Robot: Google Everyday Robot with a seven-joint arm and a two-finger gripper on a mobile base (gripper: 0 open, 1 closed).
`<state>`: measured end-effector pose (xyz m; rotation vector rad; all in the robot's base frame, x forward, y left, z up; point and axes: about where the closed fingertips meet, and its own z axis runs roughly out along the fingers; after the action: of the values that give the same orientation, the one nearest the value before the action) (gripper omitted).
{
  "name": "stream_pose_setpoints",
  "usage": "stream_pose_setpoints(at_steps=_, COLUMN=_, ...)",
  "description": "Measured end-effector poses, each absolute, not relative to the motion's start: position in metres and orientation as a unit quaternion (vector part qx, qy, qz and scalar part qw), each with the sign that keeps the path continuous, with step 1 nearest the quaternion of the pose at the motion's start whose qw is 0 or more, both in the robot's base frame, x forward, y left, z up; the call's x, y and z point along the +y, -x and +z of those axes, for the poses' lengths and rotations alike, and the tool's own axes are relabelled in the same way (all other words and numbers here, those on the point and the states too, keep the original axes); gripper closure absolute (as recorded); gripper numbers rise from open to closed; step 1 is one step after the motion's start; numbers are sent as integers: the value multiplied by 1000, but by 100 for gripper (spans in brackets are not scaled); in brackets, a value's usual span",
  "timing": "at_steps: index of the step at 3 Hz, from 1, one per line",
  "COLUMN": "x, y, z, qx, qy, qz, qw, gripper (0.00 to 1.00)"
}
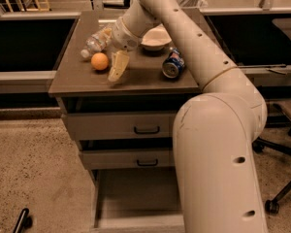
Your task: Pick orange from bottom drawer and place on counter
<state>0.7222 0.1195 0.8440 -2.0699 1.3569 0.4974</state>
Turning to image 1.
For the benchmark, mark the black object bottom left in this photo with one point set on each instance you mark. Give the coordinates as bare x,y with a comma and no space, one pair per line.
24,221

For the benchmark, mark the grey top drawer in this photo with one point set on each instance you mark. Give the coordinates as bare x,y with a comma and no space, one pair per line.
120,117

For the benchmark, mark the blue soda can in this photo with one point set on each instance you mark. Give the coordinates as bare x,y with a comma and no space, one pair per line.
173,65

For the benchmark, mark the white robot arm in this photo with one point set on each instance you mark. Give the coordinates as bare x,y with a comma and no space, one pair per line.
213,132

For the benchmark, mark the orange fruit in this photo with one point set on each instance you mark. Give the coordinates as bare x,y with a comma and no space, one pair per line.
99,61

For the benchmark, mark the clear plastic bin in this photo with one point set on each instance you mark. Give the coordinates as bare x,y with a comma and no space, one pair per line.
193,4

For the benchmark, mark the grey middle drawer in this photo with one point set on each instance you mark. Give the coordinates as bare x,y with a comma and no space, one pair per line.
126,153

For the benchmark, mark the grey bottom drawer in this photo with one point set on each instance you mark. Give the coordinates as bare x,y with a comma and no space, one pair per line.
141,200

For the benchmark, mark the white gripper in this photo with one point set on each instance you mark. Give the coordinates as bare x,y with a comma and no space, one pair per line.
122,36

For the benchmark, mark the white paper bowl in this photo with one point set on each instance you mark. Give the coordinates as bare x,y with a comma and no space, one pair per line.
156,39

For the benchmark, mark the grey drawer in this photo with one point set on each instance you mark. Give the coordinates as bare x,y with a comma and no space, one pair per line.
141,200
126,153
120,117

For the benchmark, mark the clear plastic water bottle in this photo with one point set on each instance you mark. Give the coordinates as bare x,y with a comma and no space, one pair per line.
93,45

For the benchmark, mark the grey drawer cabinet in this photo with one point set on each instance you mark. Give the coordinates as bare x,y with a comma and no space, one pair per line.
75,77

